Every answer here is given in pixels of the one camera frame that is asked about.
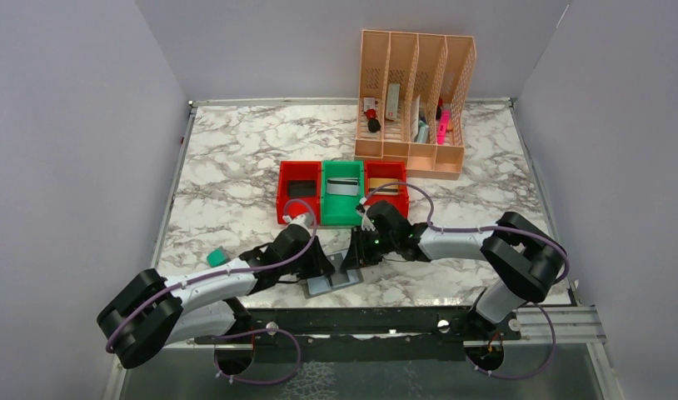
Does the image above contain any pink highlighter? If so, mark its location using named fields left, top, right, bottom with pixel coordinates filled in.
left=436, top=109, right=451, bottom=145

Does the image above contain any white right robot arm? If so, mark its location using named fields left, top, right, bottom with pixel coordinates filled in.
left=341, top=201, right=570, bottom=329

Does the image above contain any silver striped card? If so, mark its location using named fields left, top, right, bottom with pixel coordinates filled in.
left=326, top=177, right=360, bottom=197

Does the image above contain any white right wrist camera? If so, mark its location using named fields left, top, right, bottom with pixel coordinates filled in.
left=356, top=203, right=376, bottom=232

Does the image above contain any red black marker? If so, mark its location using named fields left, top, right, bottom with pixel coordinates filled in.
left=364, top=108, right=381, bottom=133

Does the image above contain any grey card holder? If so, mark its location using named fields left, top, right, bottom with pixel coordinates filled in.
left=302, top=249, right=363, bottom=298

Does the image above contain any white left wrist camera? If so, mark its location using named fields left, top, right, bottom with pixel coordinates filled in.
left=282, top=213, right=313, bottom=231

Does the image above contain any black card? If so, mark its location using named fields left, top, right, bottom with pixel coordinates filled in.
left=287, top=180, right=317, bottom=199

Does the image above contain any red plastic bin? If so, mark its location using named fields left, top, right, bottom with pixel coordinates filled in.
left=276, top=161, right=322, bottom=224
left=364, top=161, right=410, bottom=218

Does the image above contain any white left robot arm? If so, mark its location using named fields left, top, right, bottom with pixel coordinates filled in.
left=96, top=224, right=334, bottom=369

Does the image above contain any green plastic bin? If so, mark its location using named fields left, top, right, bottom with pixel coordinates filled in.
left=320, top=161, right=365, bottom=227

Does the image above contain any gold striped card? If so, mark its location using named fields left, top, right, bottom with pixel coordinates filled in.
left=368, top=177, right=401, bottom=196

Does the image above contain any red plastic bin left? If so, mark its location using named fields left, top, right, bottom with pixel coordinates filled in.
left=276, top=161, right=322, bottom=224

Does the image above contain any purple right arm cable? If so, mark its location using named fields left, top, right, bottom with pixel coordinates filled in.
left=356, top=181, right=571, bottom=382

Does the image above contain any teal eraser block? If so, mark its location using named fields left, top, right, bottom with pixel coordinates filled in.
left=206, top=247, right=230, bottom=268

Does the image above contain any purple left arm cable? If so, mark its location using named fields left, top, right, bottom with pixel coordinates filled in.
left=104, top=198, right=319, bottom=387

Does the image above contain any white red box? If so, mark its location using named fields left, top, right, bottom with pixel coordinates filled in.
left=385, top=82, right=401, bottom=121

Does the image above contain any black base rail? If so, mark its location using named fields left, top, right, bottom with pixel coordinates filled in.
left=194, top=306, right=521, bottom=363

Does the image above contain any peach desk organizer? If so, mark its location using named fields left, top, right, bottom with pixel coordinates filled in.
left=354, top=29, right=476, bottom=180

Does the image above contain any red plastic bin right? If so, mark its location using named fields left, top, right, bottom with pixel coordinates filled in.
left=364, top=161, right=410, bottom=218

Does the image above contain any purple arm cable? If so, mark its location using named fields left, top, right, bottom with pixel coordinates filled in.
left=104, top=198, right=319, bottom=387
left=356, top=181, right=571, bottom=382

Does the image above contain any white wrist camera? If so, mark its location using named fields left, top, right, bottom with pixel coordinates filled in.
left=282, top=213, right=313, bottom=231
left=356, top=203, right=376, bottom=232

